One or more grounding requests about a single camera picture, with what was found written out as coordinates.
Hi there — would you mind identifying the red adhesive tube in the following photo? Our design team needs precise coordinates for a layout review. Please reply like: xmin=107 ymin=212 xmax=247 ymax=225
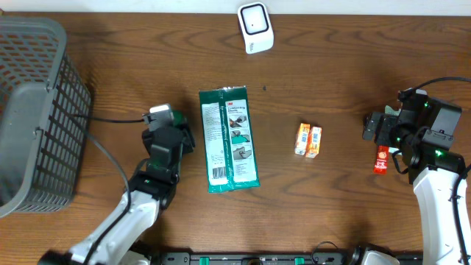
xmin=373 ymin=146 xmax=389 ymax=174

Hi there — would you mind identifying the green 3M adhesive package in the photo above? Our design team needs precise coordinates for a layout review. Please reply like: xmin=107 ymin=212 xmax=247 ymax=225
xmin=199 ymin=86 xmax=261 ymax=194

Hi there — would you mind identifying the orange tissue pack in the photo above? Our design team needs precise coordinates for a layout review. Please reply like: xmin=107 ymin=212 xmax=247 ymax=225
xmin=305 ymin=127 xmax=322 ymax=158
xmin=294 ymin=123 xmax=311 ymax=155

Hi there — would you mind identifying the mint green wipes pack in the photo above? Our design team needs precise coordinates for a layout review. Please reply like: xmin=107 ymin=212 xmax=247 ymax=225
xmin=384 ymin=105 xmax=401 ymax=116

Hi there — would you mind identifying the green-lidded small jar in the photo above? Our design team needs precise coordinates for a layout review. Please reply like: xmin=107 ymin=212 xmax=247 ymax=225
xmin=172 ymin=110 xmax=188 ymax=127

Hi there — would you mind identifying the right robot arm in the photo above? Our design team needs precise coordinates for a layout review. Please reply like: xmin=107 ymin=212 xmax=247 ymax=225
xmin=363 ymin=109 xmax=470 ymax=264

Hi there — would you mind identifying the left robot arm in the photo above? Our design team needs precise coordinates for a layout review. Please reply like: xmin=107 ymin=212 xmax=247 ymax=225
xmin=38 ymin=123 xmax=195 ymax=264

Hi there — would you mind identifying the white barcode scanner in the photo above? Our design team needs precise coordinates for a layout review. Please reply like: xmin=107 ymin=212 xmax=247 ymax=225
xmin=237 ymin=1 xmax=275 ymax=54

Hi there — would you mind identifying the grey plastic mesh basket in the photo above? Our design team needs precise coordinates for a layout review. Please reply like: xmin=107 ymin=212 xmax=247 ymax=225
xmin=1 ymin=16 xmax=92 ymax=216

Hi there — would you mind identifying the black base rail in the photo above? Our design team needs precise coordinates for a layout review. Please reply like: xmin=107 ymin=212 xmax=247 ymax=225
xmin=124 ymin=241 xmax=424 ymax=265

